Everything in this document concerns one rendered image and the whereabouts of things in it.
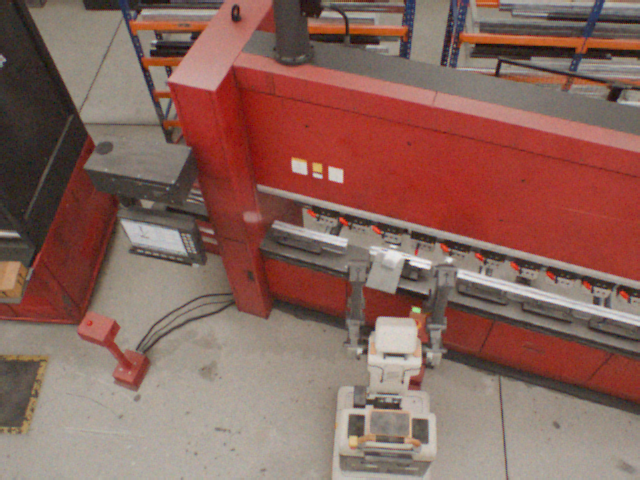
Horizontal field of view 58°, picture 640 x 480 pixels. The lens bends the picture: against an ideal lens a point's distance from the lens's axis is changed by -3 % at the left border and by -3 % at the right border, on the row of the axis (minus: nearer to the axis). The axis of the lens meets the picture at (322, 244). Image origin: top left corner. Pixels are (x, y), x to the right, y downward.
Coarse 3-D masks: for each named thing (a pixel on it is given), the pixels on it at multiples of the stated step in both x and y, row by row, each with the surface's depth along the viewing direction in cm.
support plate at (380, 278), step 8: (376, 256) 365; (384, 256) 364; (376, 264) 361; (400, 264) 361; (376, 272) 358; (384, 272) 358; (392, 272) 358; (400, 272) 358; (368, 280) 355; (376, 280) 355; (384, 280) 355; (392, 280) 355; (376, 288) 352; (384, 288) 352; (392, 288) 352
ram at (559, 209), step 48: (288, 144) 309; (336, 144) 296; (384, 144) 285; (432, 144) 274; (480, 144) 264; (288, 192) 344; (336, 192) 329; (384, 192) 315; (432, 192) 302; (480, 192) 290; (528, 192) 278; (576, 192) 268; (624, 192) 258; (480, 240) 320; (528, 240) 307; (576, 240) 294; (624, 240) 282
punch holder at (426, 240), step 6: (414, 234) 336; (420, 234) 334; (426, 234) 332; (414, 240) 340; (420, 240) 339; (426, 240) 337; (432, 240) 335; (414, 246) 345; (420, 246) 343; (426, 246) 341; (432, 246) 339
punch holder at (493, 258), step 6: (480, 252) 329; (486, 252) 327; (492, 252) 325; (498, 252) 324; (492, 258) 330; (498, 258) 328; (504, 258) 326; (480, 264) 337; (486, 264) 336; (492, 264) 334; (498, 264) 332
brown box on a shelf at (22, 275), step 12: (0, 264) 357; (12, 264) 357; (0, 276) 351; (12, 276) 352; (24, 276) 362; (0, 288) 347; (12, 288) 347; (24, 288) 359; (0, 300) 355; (12, 300) 355
